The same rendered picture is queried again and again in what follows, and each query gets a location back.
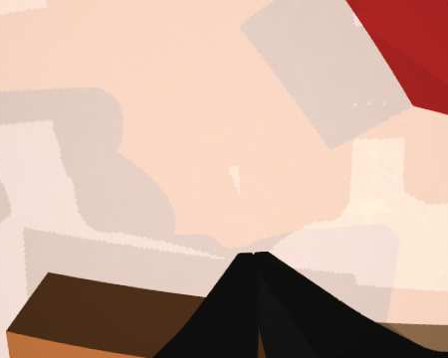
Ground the red square block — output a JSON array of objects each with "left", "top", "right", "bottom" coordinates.
[{"left": 346, "top": 0, "right": 448, "bottom": 115}]

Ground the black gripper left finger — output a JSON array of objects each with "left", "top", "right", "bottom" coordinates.
[{"left": 152, "top": 252, "right": 259, "bottom": 358}]

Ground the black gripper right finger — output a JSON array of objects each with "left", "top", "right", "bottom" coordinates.
[{"left": 253, "top": 252, "right": 448, "bottom": 358}]

